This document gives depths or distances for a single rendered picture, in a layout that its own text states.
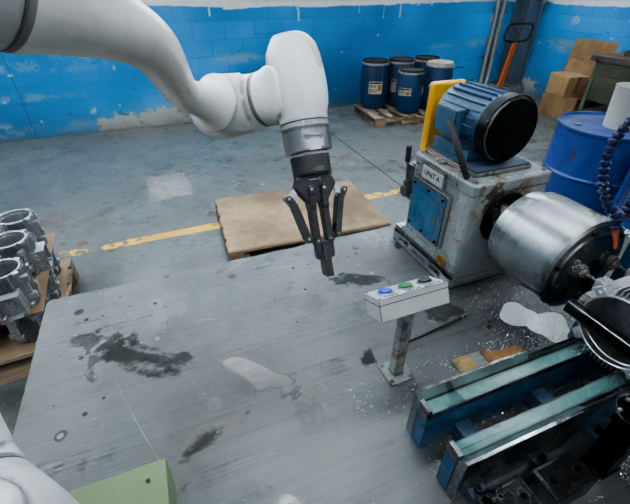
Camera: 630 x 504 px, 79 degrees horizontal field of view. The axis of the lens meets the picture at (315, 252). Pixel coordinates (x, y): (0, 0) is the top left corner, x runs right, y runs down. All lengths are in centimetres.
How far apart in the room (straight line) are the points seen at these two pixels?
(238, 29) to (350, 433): 541
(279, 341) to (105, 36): 84
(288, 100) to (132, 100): 519
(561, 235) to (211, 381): 90
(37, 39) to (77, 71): 542
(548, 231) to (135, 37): 91
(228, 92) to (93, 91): 513
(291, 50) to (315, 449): 78
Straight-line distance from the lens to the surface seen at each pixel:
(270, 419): 95
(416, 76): 564
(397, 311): 82
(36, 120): 605
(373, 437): 94
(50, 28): 41
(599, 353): 108
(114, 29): 45
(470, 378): 91
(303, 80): 72
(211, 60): 583
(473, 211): 117
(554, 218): 108
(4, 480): 61
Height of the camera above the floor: 161
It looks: 35 degrees down
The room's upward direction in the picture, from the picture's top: straight up
